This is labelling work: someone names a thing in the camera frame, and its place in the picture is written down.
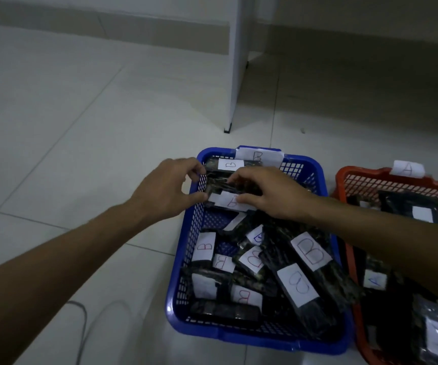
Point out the white desk side panel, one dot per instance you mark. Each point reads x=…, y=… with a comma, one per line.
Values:
x=238, y=53

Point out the person's left hand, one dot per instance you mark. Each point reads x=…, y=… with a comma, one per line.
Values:
x=162, y=193

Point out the red plastic basket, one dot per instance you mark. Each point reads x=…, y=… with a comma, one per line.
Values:
x=352, y=171

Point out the person's right forearm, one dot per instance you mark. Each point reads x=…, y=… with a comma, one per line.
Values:
x=393, y=239

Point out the person's left forearm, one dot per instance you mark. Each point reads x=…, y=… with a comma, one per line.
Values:
x=51, y=269

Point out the person's right hand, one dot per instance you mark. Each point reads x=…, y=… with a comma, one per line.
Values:
x=283, y=197

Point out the blue plastic basket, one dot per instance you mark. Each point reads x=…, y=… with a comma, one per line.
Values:
x=241, y=338

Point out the large white paper tag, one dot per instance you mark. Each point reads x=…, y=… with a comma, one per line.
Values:
x=260, y=155

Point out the small white paper tag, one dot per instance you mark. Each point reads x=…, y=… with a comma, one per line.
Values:
x=407, y=169

